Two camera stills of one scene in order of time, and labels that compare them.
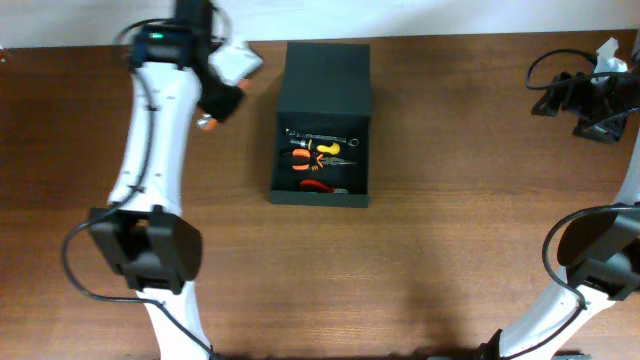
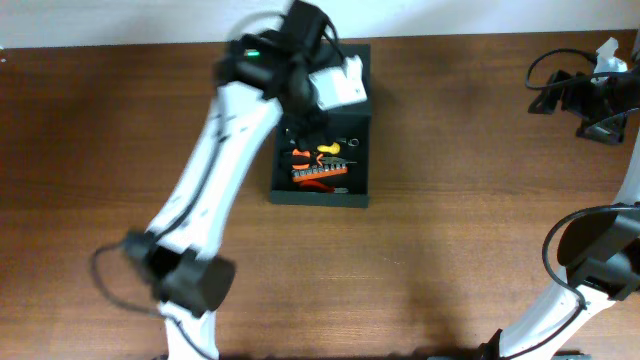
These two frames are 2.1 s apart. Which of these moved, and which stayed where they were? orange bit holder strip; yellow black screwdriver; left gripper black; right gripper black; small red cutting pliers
Moved: orange bit holder strip; left gripper black
Stayed: yellow black screwdriver; right gripper black; small red cutting pliers
